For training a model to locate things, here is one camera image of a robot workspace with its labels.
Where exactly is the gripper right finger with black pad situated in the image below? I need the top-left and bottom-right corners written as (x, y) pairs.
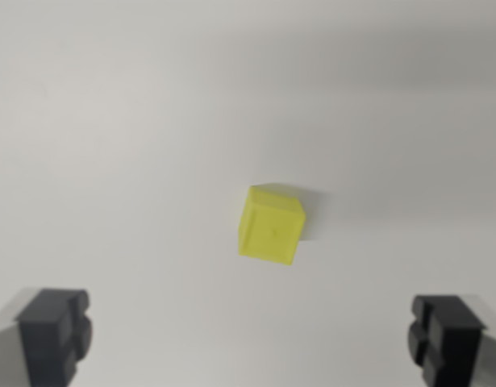
top-left (406, 293), bottom-right (496, 387)

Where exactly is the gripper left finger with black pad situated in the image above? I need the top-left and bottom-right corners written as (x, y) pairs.
top-left (0, 286), bottom-right (94, 387)

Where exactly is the yellow cube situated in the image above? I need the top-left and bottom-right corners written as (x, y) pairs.
top-left (237, 183), bottom-right (306, 267)

